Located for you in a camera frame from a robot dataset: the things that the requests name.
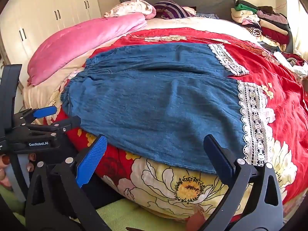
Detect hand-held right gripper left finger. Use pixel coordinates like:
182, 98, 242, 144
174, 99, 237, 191
25, 135, 108, 231

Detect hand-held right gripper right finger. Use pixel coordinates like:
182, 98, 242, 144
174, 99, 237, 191
200, 134, 284, 231

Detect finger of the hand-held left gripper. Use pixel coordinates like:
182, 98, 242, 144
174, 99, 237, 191
20, 115, 81, 137
13, 106, 58, 126

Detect blue pants with lace trim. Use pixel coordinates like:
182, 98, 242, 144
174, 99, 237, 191
60, 42, 273, 175

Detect person's right hand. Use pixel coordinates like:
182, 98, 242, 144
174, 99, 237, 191
186, 204, 206, 231

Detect green fleece garment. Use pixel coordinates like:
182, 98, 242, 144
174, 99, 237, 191
0, 185, 203, 231

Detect pink plush blanket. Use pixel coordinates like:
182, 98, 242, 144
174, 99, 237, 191
27, 13, 148, 87

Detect red floral quilt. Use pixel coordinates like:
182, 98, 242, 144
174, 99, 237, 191
54, 28, 308, 222

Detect white wardrobe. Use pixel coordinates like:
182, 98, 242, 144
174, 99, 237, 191
0, 0, 101, 63

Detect white cloth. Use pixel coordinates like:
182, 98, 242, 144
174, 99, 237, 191
273, 52, 308, 77

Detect floral cream pillow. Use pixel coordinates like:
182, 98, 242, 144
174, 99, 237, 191
104, 1, 157, 20

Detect pile of folded clothes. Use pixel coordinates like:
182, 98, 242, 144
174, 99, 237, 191
231, 0, 295, 53

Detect light curtain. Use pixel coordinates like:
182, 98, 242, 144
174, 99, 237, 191
285, 0, 308, 60

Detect blue patterned cloth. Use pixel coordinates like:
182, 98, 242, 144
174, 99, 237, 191
194, 13, 220, 20

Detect purple striped cloth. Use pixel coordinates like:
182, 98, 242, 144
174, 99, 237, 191
154, 1, 196, 20

